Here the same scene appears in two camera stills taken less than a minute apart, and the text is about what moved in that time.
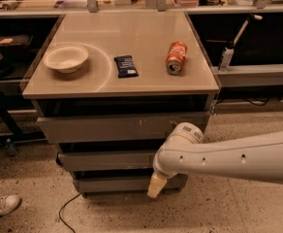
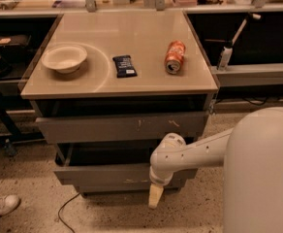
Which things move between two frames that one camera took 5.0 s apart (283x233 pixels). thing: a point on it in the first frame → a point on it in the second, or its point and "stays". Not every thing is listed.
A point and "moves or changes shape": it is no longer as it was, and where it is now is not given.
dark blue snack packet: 125,67 stays
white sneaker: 5,205 stays
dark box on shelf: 17,41 stays
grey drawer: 135,160 moves or changes shape
